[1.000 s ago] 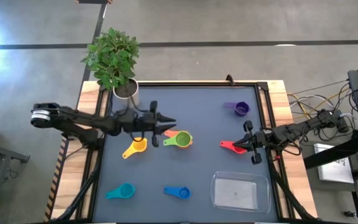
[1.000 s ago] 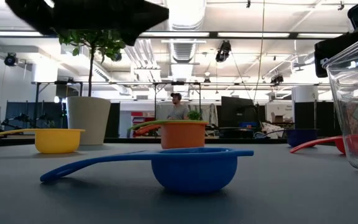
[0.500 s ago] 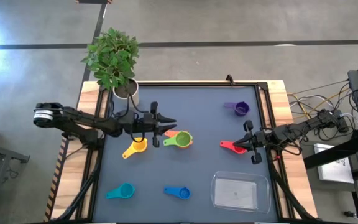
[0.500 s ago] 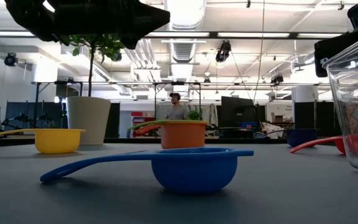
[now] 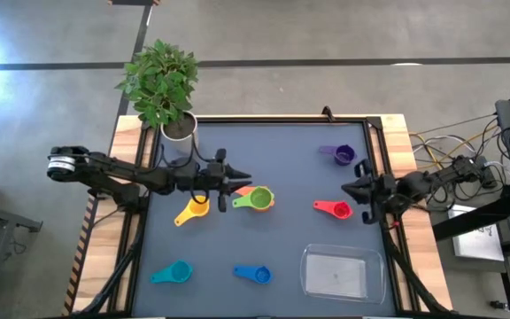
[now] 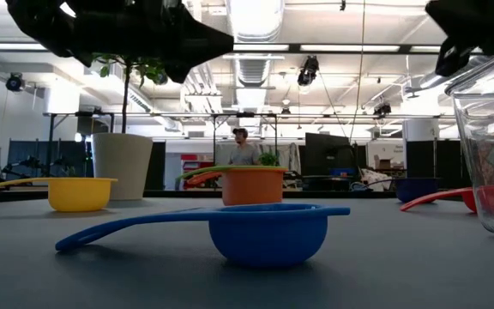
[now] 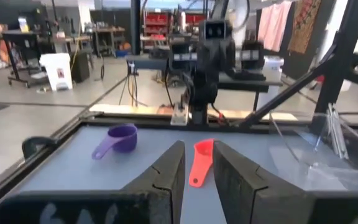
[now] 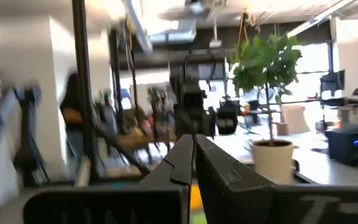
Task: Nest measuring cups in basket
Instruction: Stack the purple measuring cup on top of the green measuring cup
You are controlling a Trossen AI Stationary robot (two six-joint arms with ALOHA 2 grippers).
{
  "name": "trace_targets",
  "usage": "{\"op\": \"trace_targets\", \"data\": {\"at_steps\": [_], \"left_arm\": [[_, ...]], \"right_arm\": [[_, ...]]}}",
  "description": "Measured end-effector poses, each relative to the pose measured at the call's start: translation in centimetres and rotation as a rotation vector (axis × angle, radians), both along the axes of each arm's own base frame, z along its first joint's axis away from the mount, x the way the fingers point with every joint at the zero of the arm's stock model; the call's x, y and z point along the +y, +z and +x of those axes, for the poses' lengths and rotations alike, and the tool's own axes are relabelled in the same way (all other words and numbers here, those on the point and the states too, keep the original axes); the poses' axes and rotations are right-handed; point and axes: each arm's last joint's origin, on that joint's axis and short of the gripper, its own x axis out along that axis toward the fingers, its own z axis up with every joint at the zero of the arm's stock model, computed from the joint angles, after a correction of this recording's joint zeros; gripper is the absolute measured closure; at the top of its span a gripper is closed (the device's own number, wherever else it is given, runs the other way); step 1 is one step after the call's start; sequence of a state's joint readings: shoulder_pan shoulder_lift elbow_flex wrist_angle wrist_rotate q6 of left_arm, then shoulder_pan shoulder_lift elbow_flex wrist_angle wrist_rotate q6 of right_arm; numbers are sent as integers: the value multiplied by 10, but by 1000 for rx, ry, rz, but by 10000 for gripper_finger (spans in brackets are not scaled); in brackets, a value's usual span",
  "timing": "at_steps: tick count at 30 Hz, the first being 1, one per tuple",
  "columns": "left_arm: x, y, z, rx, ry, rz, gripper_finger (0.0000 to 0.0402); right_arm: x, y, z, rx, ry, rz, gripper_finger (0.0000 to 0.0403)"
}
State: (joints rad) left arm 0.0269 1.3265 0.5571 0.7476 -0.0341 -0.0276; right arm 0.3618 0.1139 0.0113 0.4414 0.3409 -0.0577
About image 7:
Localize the clear plastic basket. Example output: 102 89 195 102
268 101 358 191

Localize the black building pillar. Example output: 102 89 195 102
130 0 142 56

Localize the black rolling table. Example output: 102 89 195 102
1 29 51 89

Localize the small black edge clamp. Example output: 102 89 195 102
21 136 59 161

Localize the black tripod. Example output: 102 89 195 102
117 60 140 107

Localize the white pedal bin red label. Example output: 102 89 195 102
39 52 74 91

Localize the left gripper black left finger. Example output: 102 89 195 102
121 139 187 224

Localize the red storage bin shelf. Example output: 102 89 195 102
142 11 171 43

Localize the purple measuring cup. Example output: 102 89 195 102
91 124 139 161

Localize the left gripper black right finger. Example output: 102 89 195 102
212 139 315 224

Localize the red measuring cup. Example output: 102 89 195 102
188 138 215 189

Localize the pink hanging cloth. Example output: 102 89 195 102
257 0 293 53

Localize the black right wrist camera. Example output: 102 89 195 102
198 19 234 42

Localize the black aluminium rig frame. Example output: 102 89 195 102
0 0 358 216

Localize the brown patterned hanging cloth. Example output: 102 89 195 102
287 0 319 55

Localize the white cylindrical bin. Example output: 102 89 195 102
255 55 285 110

